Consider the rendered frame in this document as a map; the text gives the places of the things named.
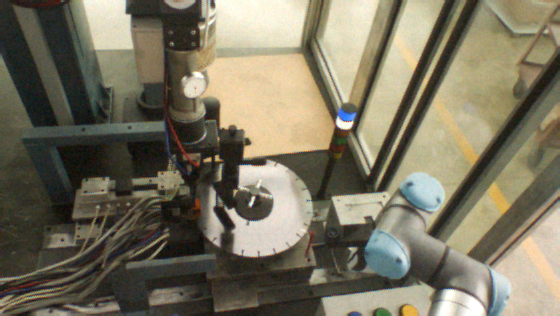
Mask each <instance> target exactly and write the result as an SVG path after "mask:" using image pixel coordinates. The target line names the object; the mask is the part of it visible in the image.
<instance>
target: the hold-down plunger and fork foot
mask: <svg viewBox="0 0 560 316"><path fill-rule="evenodd" d="M212 187H213V189H214V190H215V192H216V203H218V197H219V198H220V199H221V200H222V201H223V203H224V204H225V206H226V208H227V209H228V210H229V211H230V210H231V209H233V208H235V207H237V200H236V199H235V198H234V190H225V189H221V180H219V181H217V182H215V183H213V184H212Z"/></svg>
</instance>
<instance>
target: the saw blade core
mask: <svg viewBox="0 0 560 316"><path fill-rule="evenodd" d="M222 164H223V165H224V164H225V162H224V163H222ZM222 164H220V165H219V166H217V167H216V168H213V169H212V170H211V172H208V173H207V174H206V175H205V176H204V177H203V179H202V181H201V180H200V183H199V185H198V186H197V194H195V198H194V199H200V205H201V209H199V210H193V215H194V218H195V217H197V218H195V220H196V223H197V224H198V226H199V229H200V230H202V233H203V234H204V235H205V237H206V238H207V239H208V240H210V241H211V242H212V241H213V240H214V238H217V239H216V240H214V241H213V242H212V243H213V244H215V245H216V246H218V248H222V249H224V250H225V249H226V248H227V246H229V248H227V250H226V251H227V252H230V253H231V254H237V255H242V250H243V256H247V257H258V253H257V252H258V251H259V252H260V253H259V254H260V257H263V256H268V255H273V254H274V251H275V254H278V253H280V252H282V251H285V250H286V249H287V248H289V246H290V248H291V247H292V246H293V245H294V244H295V243H297V242H299V240H300V239H301V237H302V236H303V235H305V232H306V230H307V229H308V228H309V225H310V223H311V217H312V214H311V213H312V201H311V195H310V192H309V191H308V189H307V187H306V186H305V183H304V182H303V181H302V180H301V179H300V178H299V177H298V175H297V174H294V173H293V172H292V170H290V169H289V168H286V167H285V166H283V165H281V164H280V163H277V164H276V162H273V161H269V160H267V164H266V165H265V166H260V167H253V166H251V165H244V166H239V167H240V173H239V186H241V187H243V186H248V185H256V182H257V180H258V179H261V180H262V181H261V184H260V186H263V187H265V188H266V189H268V191H269V192H271V194H272V195H273V198H274V207H273V210H272V211H271V212H270V213H269V214H268V216H267V217H263V218H261V219H248V218H245V217H242V216H241V215H239V214H238V213H237V211H236V210H235V208H233V209H231V210H230V211H229V210H228V209H227V208H226V206H225V204H224V203H223V202H222V203H219V202H218V203H216V192H215V190H214V189H213V187H212V184H213V183H215V182H217V181H219V180H221V170H222ZM275 164H276V166H275V167H274V165H275ZM288 169H289V170H288ZM287 170H288V171H287ZM286 171H287V173H286ZM212 173H214V174H212ZM298 178H299V179H298ZM297 179H298V180H297ZM203 181H204V182H206V183H204V182H203ZM303 189H305V190H304V191H303ZM199 192H200V193H199ZM306 200H308V202H307V201H306ZM307 212H309V213H307ZM304 223H305V224H306V225H304ZM307 225H308V226H307ZM205 228H206V230H204V229H205ZM300 229H305V232H303V231H302V230H300ZM297 234H298V235H297ZM299 236H300V237H299ZM286 242H287V243H288V245H289V246H288V245H287V244H286ZM273 248H274V250H273Z"/></svg>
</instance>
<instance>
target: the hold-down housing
mask: <svg viewBox="0 0 560 316"><path fill-rule="evenodd" d="M218 142H219V159H220V160H224V161H225V164H224V165H222V170H221V189H225V190H238V187H239V173H240V167H239V166H231V161H239V160H243V154H244V143H245V131H244V130H243V129H240V130H237V126H236V125H229V126H228V129H225V127H223V128H222V129H220V131H219V141H218Z"/></svg>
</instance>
